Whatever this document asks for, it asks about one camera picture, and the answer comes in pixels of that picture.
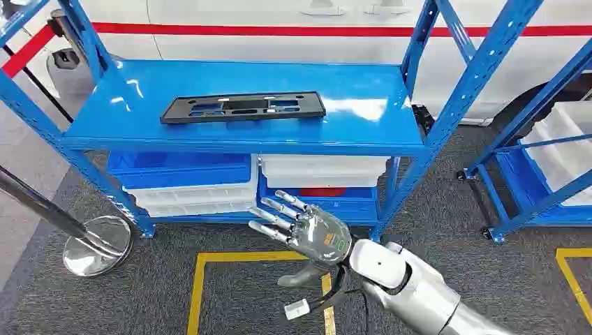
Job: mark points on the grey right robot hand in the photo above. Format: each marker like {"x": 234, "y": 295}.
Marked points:
{"x": 321, "y": 238}

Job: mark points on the black plastic panel with cutouts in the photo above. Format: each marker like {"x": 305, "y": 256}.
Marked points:
{"x": 175, "y": 113}

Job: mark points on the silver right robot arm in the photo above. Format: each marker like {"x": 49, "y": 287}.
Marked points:
{"x": 425, "y": 300}

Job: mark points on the red item in bin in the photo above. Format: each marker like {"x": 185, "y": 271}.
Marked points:
{"x": 322, "y": 192}

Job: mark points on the blue plastic bin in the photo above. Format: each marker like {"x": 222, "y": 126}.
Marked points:
{"x": 360, "y": 209}
{"x": 518, "y": 180}
{"x": 185, "y": 178}

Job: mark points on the white plastic bin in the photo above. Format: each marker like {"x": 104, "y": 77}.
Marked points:
{"x": 323, "y": 173}
{"x": 564, "y": 157}
{"x": 194, "y": 201}

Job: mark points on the yellow floor tape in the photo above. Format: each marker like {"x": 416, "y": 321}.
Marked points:
{"x": 198, "y": 286}
{"x": 571, "y": 277}

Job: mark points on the blue metal shelf rack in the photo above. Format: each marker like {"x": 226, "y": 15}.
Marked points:
{"x": 532, "y": 108}
{"x": 277, "y": 78}

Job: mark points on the white vehicle with red stripe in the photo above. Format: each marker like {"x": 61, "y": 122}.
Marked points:
{"x": 277, "y": 44}

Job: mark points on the red barrier belt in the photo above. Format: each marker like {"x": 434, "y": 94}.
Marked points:
{"x": 27, "y": 51}

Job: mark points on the chrome stanchion post with base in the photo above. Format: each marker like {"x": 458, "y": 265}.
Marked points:
{"x": 95, "y": 249}

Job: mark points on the black stanchion post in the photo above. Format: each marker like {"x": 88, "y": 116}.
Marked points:
{"x": 41, "y": 85}

